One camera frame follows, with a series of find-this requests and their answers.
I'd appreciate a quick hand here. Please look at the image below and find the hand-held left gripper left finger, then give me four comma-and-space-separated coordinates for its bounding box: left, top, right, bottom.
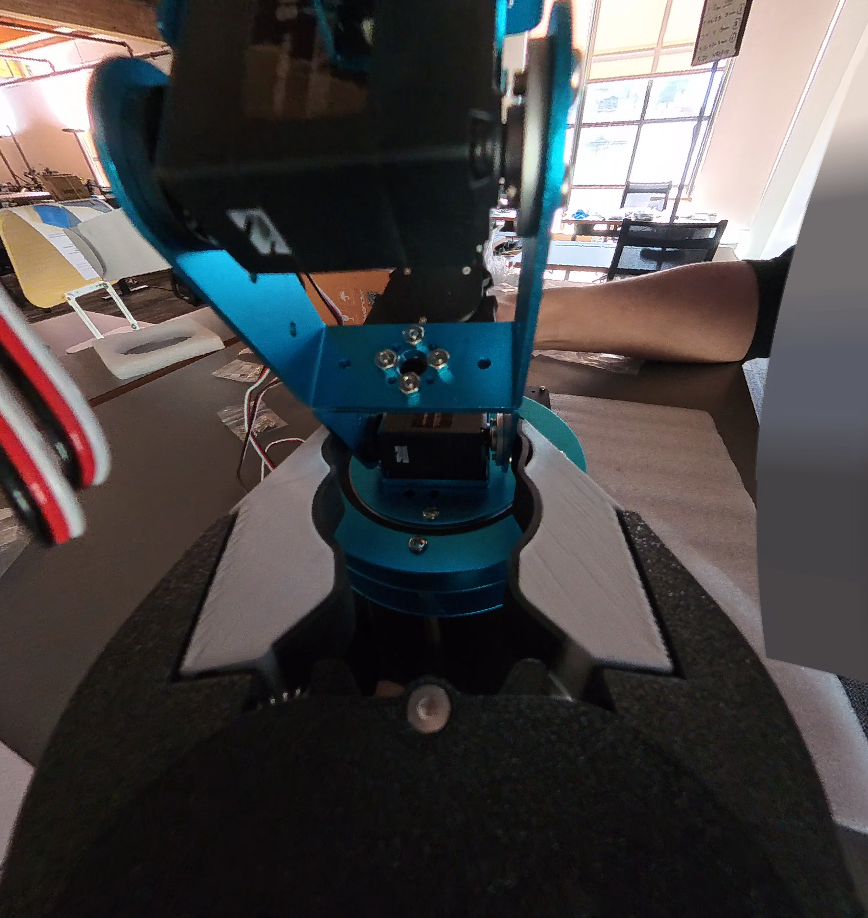
179, 429, 350, 678

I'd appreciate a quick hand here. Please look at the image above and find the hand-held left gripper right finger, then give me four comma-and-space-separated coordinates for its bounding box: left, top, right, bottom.
508, 429, 676, 694

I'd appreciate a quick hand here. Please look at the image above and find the teal blue object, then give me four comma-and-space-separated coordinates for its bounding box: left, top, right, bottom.
90, 0, 589, 618

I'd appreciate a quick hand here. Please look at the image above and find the person's right forearm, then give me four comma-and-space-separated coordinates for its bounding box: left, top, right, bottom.
534, 247, 797, 363

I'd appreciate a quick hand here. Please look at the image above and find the dark desk with wooden rim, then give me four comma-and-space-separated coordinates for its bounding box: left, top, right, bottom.
29, 301, 249, 407

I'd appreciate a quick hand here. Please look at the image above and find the orange cardboard box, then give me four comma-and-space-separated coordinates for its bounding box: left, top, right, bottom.
68, 204, 399, 327

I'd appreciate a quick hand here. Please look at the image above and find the white foam sheet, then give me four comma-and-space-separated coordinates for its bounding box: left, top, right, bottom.
545, 391, 868, 851

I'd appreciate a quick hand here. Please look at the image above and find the multi-pane window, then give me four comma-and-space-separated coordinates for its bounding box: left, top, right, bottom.
566, 0, 732, 216

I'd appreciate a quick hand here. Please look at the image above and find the paper note sheet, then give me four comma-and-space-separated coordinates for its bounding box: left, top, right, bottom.
692, 0, 752, 67

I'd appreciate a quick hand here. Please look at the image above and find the loose servo cable with plug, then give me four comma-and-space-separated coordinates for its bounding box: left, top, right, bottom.
237, 362, 313, 496

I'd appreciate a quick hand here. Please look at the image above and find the white foam ring piece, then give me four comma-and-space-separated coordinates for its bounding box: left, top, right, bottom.
93, 316, 223, 380

